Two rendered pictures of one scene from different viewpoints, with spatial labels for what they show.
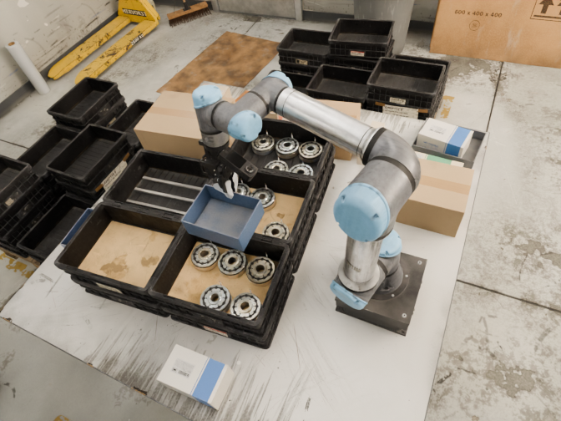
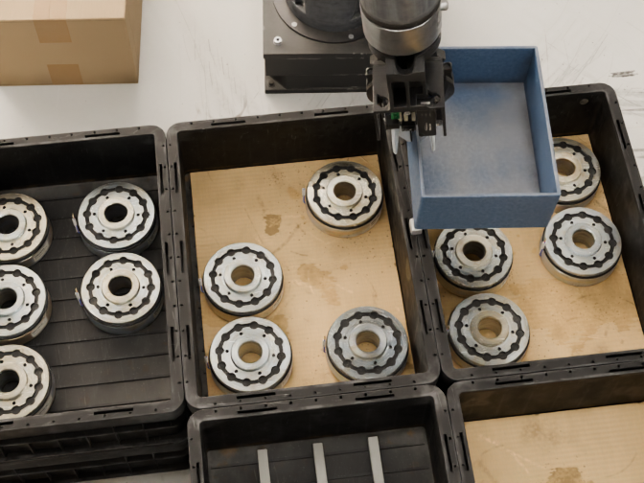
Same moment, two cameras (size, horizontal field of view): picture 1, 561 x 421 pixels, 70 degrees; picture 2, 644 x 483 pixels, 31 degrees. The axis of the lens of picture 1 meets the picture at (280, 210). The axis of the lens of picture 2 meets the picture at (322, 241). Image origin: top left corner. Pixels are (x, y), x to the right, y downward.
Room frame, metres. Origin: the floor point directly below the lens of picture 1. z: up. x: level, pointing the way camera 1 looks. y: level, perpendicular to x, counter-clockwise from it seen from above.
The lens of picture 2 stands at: (1.35, 0.67, 2.21)
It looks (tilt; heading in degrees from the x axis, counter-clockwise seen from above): 61 degrees down; 233
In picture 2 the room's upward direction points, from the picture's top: 1 degrees clockwise
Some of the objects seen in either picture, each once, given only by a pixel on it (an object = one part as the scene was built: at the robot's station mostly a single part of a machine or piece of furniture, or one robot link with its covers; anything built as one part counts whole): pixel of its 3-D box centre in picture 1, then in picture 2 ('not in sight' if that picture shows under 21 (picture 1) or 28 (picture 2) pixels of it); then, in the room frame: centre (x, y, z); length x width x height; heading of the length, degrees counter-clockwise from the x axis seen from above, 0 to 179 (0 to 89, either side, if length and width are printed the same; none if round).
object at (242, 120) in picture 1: (241, 118); not in sight; (0.81, 0.05, 1.42); 0.11 x 0.11 x 0.08; 41
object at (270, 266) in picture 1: (260, 269); not in sight; (0.71, 0.11, 0.86); 0.10 x 0.10 x 0.01
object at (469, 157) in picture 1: (447, 143); not in sight; (1.23, -0.81, 0.73); 0.27 x 0.20 x 0.05; 50
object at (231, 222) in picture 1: (224, 216); (476, 135); (0.77, 0.17, 1.10); 0.20 x 0.15 x 0.07; 57
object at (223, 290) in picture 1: (214, 298); (582, 241); (0.63, 0.27, 0.86); 0.10 x 0.10 x 0.01
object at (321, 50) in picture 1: (310, 61); not in sight; (2.74, -0.45, 0.31); 0.40 x 0.30 x 0.34; 56
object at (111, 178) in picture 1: (118, 179); not in sight; (1.78, 0.92, 0.41); 0.31 x 0.02 x 0.16; 146
